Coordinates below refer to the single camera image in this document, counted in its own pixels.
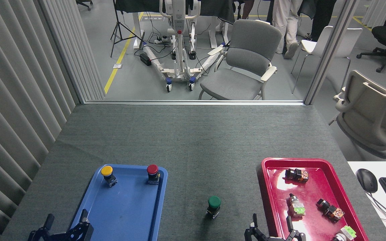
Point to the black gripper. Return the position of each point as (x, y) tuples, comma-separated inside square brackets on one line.
[(59, 237), (276, 239)]

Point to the green push button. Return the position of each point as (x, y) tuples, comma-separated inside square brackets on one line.
[(214, 202)]

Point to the yellow push button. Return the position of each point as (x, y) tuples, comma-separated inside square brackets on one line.
[(107, 171)]

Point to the red push button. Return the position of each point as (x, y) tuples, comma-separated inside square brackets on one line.
[(152, 169)]

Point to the red plastic tray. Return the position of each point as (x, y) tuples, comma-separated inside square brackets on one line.
[(317, 190)]

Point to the blue plastic tray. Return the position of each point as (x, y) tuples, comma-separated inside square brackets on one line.
[(126, 207)]

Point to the white desk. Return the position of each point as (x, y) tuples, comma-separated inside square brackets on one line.
[(364, 204)]

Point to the black computer mouse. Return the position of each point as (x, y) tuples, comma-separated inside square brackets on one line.
[(367, 180)]

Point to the beige office chair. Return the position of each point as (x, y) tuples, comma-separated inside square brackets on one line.
[(374, 113)]

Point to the silver floor outlet plate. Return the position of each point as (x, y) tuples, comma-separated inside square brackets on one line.
[(117, 66)]

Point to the grey armchair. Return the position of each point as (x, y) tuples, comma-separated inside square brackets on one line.
[(246, 57)]

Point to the white plastic chair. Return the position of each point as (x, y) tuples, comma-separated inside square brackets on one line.
[(320, 40)]

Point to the black tripod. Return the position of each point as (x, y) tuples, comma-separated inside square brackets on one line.
[(117, 30)]

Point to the white stand on wheels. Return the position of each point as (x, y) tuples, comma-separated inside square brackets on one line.
[(179, 43)]

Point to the person in pale trousers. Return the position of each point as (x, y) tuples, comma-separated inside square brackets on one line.
[(288, 20)]

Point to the white power strip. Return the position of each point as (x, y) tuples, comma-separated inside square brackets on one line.
[(161, 40)]

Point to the person in dark trousers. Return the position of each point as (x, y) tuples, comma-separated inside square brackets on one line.
[(322, 16)]

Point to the black swivel chair base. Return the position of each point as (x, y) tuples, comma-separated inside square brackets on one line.
[(85, 3)]

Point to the white green push switch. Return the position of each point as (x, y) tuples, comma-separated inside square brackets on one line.
[(345, 232)]

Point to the silver post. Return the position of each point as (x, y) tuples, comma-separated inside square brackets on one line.
[(330, 50)]

